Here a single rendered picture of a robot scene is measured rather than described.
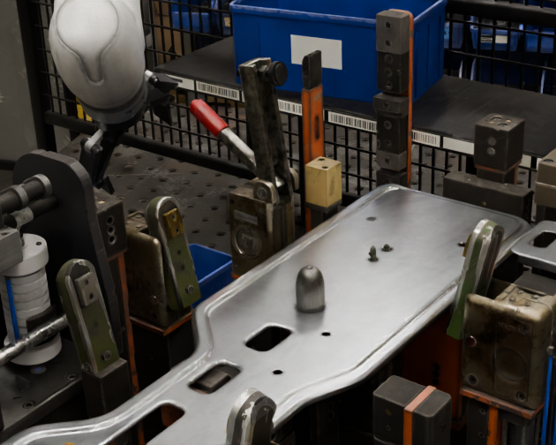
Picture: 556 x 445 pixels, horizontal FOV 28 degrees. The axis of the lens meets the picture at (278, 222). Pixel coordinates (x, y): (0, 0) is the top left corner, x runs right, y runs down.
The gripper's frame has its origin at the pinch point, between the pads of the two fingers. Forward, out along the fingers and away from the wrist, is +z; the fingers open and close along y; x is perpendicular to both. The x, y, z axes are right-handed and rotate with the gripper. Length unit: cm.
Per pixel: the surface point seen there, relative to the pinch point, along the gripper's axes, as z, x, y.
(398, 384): -43, -51, -13
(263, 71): -34.0, -17.4, 9.1
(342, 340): -39, -43, -12
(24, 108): 185, 100, 30
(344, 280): -29.4, -39.0, -4.5
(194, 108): -24.7, -10.9, 3.4
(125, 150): 75, 26, 15
